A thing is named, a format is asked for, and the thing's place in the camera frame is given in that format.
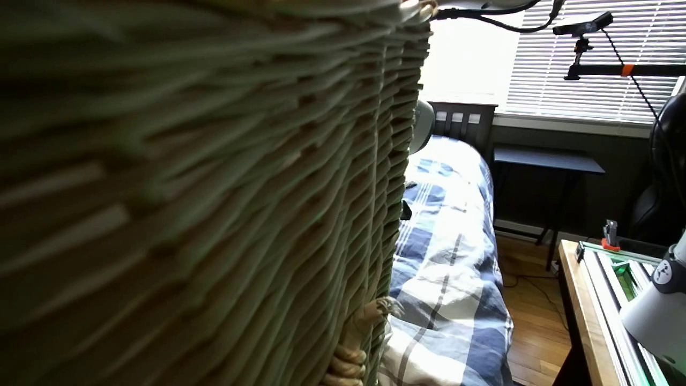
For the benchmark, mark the woven wicker washing basket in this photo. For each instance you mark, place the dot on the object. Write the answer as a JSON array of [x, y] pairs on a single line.
[[199, 191]]

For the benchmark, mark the dark wooden bed headboard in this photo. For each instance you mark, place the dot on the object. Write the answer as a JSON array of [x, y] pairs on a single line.
[[466, 121]]

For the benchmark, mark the blue white plaid bedsheet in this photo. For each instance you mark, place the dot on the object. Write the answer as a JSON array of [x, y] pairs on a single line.
[[452, 325]]

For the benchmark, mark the dark blue side table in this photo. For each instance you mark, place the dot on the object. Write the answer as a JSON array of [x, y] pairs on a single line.
[[536, 188]]

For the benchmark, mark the small red grey clamp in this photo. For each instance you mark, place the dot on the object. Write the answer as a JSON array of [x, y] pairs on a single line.
[[608, 236]]

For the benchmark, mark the green white board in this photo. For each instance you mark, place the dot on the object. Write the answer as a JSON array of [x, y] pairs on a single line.
[[629, 273]]

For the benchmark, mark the light wooden desk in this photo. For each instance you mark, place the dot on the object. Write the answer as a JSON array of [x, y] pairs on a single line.
[[590, 315]]

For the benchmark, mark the black office chair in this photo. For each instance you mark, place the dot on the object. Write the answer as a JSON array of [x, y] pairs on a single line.
[[658, 213]]

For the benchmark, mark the white desk lamp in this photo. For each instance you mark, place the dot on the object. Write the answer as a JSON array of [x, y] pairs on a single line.
[[656, 315]]

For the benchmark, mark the white window blinds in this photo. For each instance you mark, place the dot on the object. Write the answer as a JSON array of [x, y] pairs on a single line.
[[642, 32]]

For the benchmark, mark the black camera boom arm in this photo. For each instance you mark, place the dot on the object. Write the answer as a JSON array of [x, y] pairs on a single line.
[[577, 69]]

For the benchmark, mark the black camera on mount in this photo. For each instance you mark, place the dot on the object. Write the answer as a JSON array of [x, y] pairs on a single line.
[[582, 24]]

